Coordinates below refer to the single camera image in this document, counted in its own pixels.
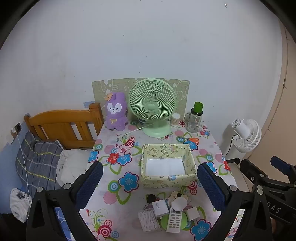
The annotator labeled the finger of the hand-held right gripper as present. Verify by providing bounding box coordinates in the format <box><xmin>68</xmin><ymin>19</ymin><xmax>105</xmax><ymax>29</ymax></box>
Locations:
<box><xmin>270</xmin><ymin>156</ymin><xmax>296</xmax><ymax>186</ymax></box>
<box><xmin>239</xmin><ymin>159</ymin><xmax>270</xmax><ymax>193</ymax></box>

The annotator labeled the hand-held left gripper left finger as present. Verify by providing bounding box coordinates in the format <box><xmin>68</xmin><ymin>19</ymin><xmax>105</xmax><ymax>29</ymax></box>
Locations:
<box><xmin>25</xmin><ymin>161</ymin><xmax>104</xmax><ymax>241</ymax></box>

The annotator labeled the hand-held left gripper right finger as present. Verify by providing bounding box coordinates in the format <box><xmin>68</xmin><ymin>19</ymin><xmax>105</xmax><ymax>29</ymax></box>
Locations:
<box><xmin>196</xmin><ymin>162</ymin><xmax>274</xmax><ymax>241</ymax></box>

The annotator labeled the small white adapter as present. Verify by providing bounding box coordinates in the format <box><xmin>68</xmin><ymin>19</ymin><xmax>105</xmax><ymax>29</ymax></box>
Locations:
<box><xmin>186</xmin><ymin>207</ymin><xmax>199</xmax><ymax>223</ymax></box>

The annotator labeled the bear shaped wooden coaster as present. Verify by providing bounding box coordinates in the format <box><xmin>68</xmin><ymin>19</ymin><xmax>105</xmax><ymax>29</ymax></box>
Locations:
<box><xmin>167</xmin><ymin>192</ymin><xmax>188</xmax><ymax>209</ymax></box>

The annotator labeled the green round disc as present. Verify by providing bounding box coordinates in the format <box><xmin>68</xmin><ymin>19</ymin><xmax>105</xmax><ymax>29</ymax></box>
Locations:
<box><xmin>160</xmin><ymin>212</ymin><xmax>188</xmax><ymax>231</ymax></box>

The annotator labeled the yellow cartoon print storage box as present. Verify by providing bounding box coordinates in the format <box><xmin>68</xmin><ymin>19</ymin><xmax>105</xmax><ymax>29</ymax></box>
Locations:
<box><xmin>140</xmin><ymin>143</ymin><xmax>197</xmax><ymax>189</ymax></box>

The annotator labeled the white remote control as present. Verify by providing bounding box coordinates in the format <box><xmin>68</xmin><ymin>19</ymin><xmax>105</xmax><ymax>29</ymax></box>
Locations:
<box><xmin>166</xmin><ymin>207</ymin><xmax>184</xmax><ymax>233</ymax></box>

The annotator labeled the large white charger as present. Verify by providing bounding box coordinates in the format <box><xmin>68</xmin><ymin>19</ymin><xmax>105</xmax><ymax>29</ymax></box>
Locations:
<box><xmin>151</xmin><ymin>200</ymin><xmax>170</xmax><ymax>219</ymax></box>

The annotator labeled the clear box of white swabs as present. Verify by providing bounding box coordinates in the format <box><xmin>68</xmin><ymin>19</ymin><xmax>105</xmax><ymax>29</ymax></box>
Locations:
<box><xmin>138</xmin><ymin>208</ymin><xmax>160</xmax><ymax>233</ymax></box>

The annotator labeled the white pillow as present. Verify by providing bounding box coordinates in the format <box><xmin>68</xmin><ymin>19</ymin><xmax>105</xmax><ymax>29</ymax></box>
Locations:
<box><xmin>56</xmin><ymin>149</ymin><xmax>93</xmax><ymax>186</ymax></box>

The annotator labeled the white standing fan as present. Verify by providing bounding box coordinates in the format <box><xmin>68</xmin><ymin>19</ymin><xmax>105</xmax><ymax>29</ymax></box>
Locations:
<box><xmin>231</xmin><ymin>118</ymin><xmax>262</xmax><ymax>160</ymax></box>

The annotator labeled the blue floral bed sheet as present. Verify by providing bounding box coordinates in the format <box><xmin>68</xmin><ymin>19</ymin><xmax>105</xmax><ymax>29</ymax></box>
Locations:
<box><xmin>54</xmin><ymin>206</ymin><xmax>77</xmax><ymax>241</ymax></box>

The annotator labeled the grey plaid quilt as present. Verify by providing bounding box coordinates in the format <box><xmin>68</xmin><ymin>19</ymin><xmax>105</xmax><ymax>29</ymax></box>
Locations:
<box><xmin>15</xmin><ymin>131</ymin><xmax>64</xmax><ymax>193</ymax></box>

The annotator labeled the beige wooden door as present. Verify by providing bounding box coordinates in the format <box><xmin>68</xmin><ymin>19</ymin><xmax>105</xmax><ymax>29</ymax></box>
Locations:
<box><xmin>261</xmin><ymin>23</ymin><xmax>296</xmax><ymax>163</ymax></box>

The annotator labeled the glass mug jar green lid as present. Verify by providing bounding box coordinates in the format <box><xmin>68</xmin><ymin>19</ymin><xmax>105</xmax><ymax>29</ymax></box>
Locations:
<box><xmin>184</xmin><ymin>102</ymin><xmax>204</xmax><ymax>133</ymax></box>

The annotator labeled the wooden bed headboard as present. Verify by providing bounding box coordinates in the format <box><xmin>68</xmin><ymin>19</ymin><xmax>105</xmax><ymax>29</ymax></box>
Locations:
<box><xmin>24</xmin><ymin>103</ymin><xmax>105</xmax><ymax>150</ymax></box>

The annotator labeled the white plastic bag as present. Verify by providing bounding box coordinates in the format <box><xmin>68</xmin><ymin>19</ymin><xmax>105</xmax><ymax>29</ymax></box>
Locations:
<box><xmin>10</xmin><ymin>187</ymin><xmax>33</xmax><ymax>223</ymax></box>

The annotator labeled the purple plush bunny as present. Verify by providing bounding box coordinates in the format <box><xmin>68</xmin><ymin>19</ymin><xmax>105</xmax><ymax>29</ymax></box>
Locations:
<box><xmin>105</xmin><ymin>92</ymin><xmax>128</xmax><ymax>131</ymax></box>

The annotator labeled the green desk fan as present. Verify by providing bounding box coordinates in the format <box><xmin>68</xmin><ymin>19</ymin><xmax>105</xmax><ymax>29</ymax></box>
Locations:
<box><xmin>128</xmin><ymin>78</ymin><xmax>178</xmax><ymax>138</ymax></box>

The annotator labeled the black fan cable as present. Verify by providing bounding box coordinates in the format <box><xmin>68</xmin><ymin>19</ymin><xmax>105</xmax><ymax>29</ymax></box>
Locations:
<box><xmin>225</xmin><ymin>136</ymin><xmax>235</xmax><ymax>156</ymax></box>

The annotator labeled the white fan power cord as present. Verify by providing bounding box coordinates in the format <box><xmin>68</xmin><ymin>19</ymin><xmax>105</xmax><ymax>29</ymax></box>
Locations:
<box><xmin>118</xmin><ymin>123</ymin><xmax>153</xmax><ymax>139</ymax></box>

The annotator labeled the white charging cable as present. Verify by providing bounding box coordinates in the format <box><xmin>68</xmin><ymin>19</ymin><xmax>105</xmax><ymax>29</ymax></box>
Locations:
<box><xmin>16</xmin><ymin>130</ymin><xmax>31</xmax><ymax>195</ymax></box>

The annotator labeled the blue wall covering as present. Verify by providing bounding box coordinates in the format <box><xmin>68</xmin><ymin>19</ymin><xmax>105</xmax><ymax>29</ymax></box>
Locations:
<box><xmin>0</xmin><ymin>113</ymin><xmax>31</xmax><ymax>209</ymax></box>

